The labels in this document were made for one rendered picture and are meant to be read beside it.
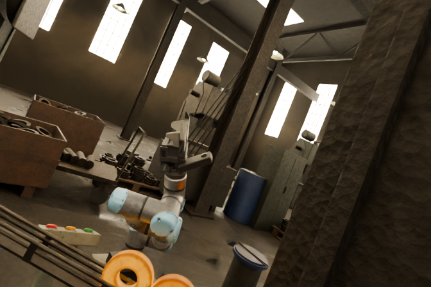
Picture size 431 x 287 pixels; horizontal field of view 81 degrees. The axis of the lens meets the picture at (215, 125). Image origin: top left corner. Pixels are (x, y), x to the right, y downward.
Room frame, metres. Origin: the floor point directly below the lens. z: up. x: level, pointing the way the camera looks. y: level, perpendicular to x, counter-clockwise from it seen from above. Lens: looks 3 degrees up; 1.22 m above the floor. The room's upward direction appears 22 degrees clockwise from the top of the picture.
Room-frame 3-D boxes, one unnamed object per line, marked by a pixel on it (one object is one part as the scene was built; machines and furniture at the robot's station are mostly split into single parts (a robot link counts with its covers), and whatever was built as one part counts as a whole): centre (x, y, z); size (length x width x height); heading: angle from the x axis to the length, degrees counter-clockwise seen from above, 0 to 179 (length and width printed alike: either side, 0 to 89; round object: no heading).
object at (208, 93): (6.68, 0.37, 1.42); 1.43 x 1.22 x 2.85; 38
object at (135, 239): (1.53, 0.17, 0.53); 0.13 x 0.12 x 0.14; 92
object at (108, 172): (3.03, 1.38, 0.48); 1.18 x 0.65 x 0.96; 113
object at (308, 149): (8.65, -3.36, 1.36); 1.37 x 1.16 x 2.71; 23
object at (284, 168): (4.78, -1.47, 0.75); 0.70 x 0.48 x 1.50; 123
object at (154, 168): (4.60, 0.08, 0.43); 1.23 x 0.93 x 0.87; 121
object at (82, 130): (4.20, 2.33, 0.38); 1.03 x 0.83 x 0.75; 126
